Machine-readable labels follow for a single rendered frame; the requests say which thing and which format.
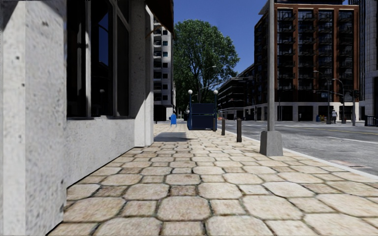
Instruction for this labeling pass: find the grey street lamp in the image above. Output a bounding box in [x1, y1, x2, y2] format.
[197, 65, 217, 104]

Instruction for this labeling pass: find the pale concrete building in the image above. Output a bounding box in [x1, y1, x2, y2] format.
[0, 0, 175, 236]

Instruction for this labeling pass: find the traffic light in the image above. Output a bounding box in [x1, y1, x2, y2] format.
[344, 89, 360, 127]

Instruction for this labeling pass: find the white balcony building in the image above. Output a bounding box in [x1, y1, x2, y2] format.
[153, 19, 176, 121]

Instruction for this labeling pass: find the dark building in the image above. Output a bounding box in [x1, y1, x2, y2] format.
[217, 64, 255, 120]

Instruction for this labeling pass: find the pale stone building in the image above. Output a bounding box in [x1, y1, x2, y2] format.
[359, 0, 378, 118]

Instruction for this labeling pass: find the red brick building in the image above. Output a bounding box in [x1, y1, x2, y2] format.
[253, 0, 361, 122]

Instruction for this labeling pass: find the grey pole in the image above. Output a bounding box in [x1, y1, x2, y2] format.
[259, 0, 284, 157]

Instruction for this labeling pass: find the tree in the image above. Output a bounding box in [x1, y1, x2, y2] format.
[173, 19, 240, 114]

